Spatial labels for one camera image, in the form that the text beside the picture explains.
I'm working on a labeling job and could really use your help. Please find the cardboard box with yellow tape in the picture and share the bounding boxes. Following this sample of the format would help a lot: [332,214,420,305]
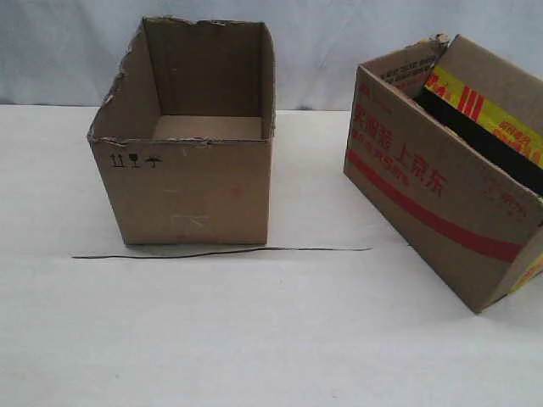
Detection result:
[344,35,542,313]

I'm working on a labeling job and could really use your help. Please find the open plain cardboard box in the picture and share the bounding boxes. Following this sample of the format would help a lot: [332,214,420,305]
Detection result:
[87,16,276,245]

